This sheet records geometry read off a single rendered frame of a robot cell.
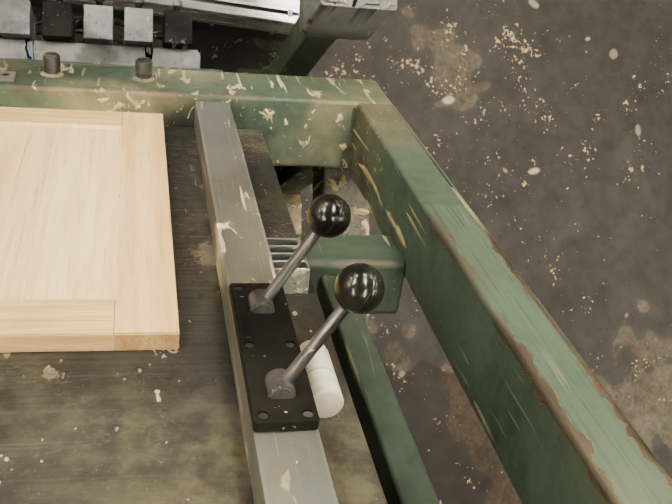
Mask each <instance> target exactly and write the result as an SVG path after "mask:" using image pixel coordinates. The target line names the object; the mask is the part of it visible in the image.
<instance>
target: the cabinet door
mask: <svg viewBox="0 0 672 504"><path fill-rule="evenodd" d="M179 334H180V333H179V320H178V307H177V293H176V280H175V267H174V254H173V241H172V227H171V214H170V201H169V188H168V175H167V161H166V148H165V135H164V122H163V114H160V113H136V112H113V111H90V110H67V109H44V108H20V107H0V353H12V352H70V351H127V350H178V349H179Z"/></svg>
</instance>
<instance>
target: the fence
mask: <svg viewBox="0 0 672 504"><path fill-rule="evenodd" d="M194 128H195V134H196V141H197V147H198V153H199V159H200V166H201V172H202V178H203V185H204V191H205V197H206V204H207V210H208V216H209V223H210V229H211V235H212V242H213V248H214V254H215V260H216V267H217V273H218V279H219V286H220V292H221V298H222V305H223V311H224V317H225V324H226V330H227V336H228V342H229V349H230V355H231V361H232V368H233V374H234V380H235V387H236V393H237V399H238V406H239V412H240V418H241V425H242V431H243V437H244V443H245V450H246V456H247V462H248V469H249V475H250V481H251V488H252V494H253V500H254V504H339V503H338V499H337V496H336V492H335V488H334V485H333V481H332V477H331V474H330V470H329V466H328V463H327V459H326V455H325V452H324V448H323V444H322V441H321V437H320V433H319V430H318V429H317V430H308V431H283V432H255V431H254V430H253V427H252V422H251V416H250V410H249V404H248V399H247V393H246V387H245V381H244V376H243V370H242V364H241V358H240V353H239V347H238V341H237V335H236V330H235V324H234V318H233V313H232V307H231V301H230V295H229V286H230V284H231V283H271V282H272V281H273V280H274V278H275V277H276V276H277V275H276V272H275V268H274V264H273V261H272V257H271V253H270V250H269V246H268V242H267V239H266V235H265V231H264V227H263V224H262V220H261V216H260V213H259V209H258V205H257V202H256V198H255V194H254V191H253V187H252V183H251V180H250V176H249V172H248V169H247V165H246V161H245V158H244V154H243V150H242V147H241V143H240V139H239V136H238V132H237V128H236V125H235V121H234V117H233V114H232V110H231V106H230V103H221V102H199V101H196V102H195V121H194Z"/></svg>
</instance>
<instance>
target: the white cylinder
mask: <svg viewBox="0 0 672 504"><path fill-rule="evenodd" d="M309 341H310V340H307V341H305V342H303V343H302V344H301V345H300V350H301V351H302V350H303V348H304V347H305V346H306V345H307V343H308V342H309ZM305 368H306V371H307V375H308V379H309V382H310V386H311V389H312V393H313V397H314V400H315V404H316V407H317V411H318V415H319V418H329V417H332V416H334V415H336V414H337V413H338V412H340V410H341V409H342V407H343V404H344V399H343V396H342V393H341V389H340V386H339V383H338V380H337V377H336V374H335V371H334V368H333V365H332V362H331V359H330V356H329V352H328V350H327V349H326V347H325V345H324V344H323V346H322V347H321V348H320V349H319V351H318V352H317V353H316V354H315V356H314V357H313V358H312V359H311V361H310V362H309V363H308V364H307V366H306V367H305Z"/></svg>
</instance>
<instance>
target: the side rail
mask: <svg viewBox="0 0 672 504"><path fill-rule="evenodd" d="M349 170H350V172H351V174H352V176H353V178H354V180H355V182H356V184H357V186H358V188H359V190H360V191H361V193H362V195H363V197H364V199H365V201H366V203H367V205H368V207H369V209H370V211H371V213H372V215H373V217H374V218H375V220H376V222H377V224H378V226H379V228H380V230H381V232H382V234H383V235H390V236H391V237H392V238H393V239H394V241H395V243H396V245H397V247H398V249H399V251H400V252H401V254H402V256H403V258H404V260H405V263H406V268H405V275H404V276H405V278H406V280H407V282H408V284H409V286H410V288H411V290H412V292H413V294H414V296H415V297H416V299H417V301H418V303H419V305H420V307H421V309H422V311H423V313H424V315H425V317H426V319H427V321H428V322H429V324H430V326H431V328H432V330H433V332H434V334H435V336H436V338H437V340H438V342H439V344H440V346H441V348H442V349H443V351H444V353H445V355H446V357H447V359H448V361H449V363H450V365H451V367H452V369H453V371H454V373H455V374H456V376H457V378H458V380H459V382H460V384H461V386H462V388H463V390H464V392H465V394H466V396H467V398H468V400H469V401H470V403H471V405H472V407H473V409H474V411H475V413H476V415H477V417H478V419H479V421H480V423H481V425H482V427H483V428H484V430H485V432H486V434H487V436H488V438H489V440H490V442H491V444H492V446H493V448H494V450H495V452H496V453H497V455H498V457H499V459H500V461H501V463H502V465H503V467H504V469H505V471H506V473H507V475H508V477H509V479H510V480H511V482H512V484H513V486H514V488H515V490H516V492H517V494H518V496H519V498H520V500H521V502H522V504H672V478H671V477H670V475H669V474H668V473H667V471H666V470H665V469H664V467H663V466H662V465H661V463H660V462H659V461H658V459H657V458H656V457H655V455H654V454H653V453H652V451H651V450H650V449H649V447H648V446H647V445H646V443H645V442H644V440H643V439H642V438H641V436H640V435H639V434H638V432H637V431H636V430H635V428H634V427H633V426H632V424H631V423H630V422H629V420H628V419H627V418H626V416H625V415H624V414H623V412H622V411H621V410H620V408H619V407H618V406H617V404H616V403H615V402H614V400H613V399H612V398H611V396H610V395H609V393H608V392H607V391H606V389H605V388H604V387H603V385H602V384H601V383H600V381H599V380H598V379H597V377H596V376H595V375H594V373H593V372H592V371H591V369H590V368H589V367H588V365H587V364H586V363H585V361H584V360H583V359H582V357H581V356H580V355H579V353H578V352H577V351H576V349H575V348H574V346H573V345H572V344H571V342H570V341H569V340H568V338H567V337H566V336H565V334H564V333H563V332H562V330H561V329H560V328H559V326H558V325H557V324H556V322H555V321H554V320H553V318H552V317H551V316H550V314H549V313H548V312H547V310H546V309H545V308H544V306H543V305H542V304H541V302H540V301H539V299H538V298H537V297H536V295H535V294H534V293H533V291H532V290H531V289H530V287H529V286H528V285H527V283H526V282H525V281H524V279H523V278H522V277H521V275H520V274H519V273H518V271H517V270H516V269H515V267H514V266H513V265H512V263H511V262H510V261H509V259H508V258H507V257H506V255H505V254H504V252H503V251H502V250H501V248H500V247H499V246H498V244H497V243H496V242H495V240H494V239H493V238H492V236H491V235H490V234H489V232H488V231H487V230H486V228H485V227H484V226H483V224H482V223H481V222H480V220H479V219H478V218H477V216H476V215H475V214H474V212H473V211H472V210H471V208H470V207H469V205H468V204H467V203H466V201H465V200H464V199H463V197H462V196H461V195H460V193H459V192H458V191H457V189H456V188H455V187H454V185H453V184H452V183H451V181H450V180H449V179H448V177H447V176H446V175H445V173H444V172H443V171H442V169H441V168H440V167H439V165H438V164H437V163H436V161H435V160H434V158H433V157H432V156H431V154H430V153H429V152H428V150H427V149H426V148H425V146H424V145H423V144H422V142H421V141H420V140H419V138H418V137H417V136H416V134H415V133H414V132H413V130H412V129H411V128H410V126H409V125H408V124H407V122H406V121H405V120H404V118H403V117H402V115H401V114H400V113H399V111H398V110H397V109H396V107H395V106H394V105H388V104H367V103H359V104H357V108H356V117H355V124H354V131H353V138H352V146H351V153H350V161H349Z"/></svg>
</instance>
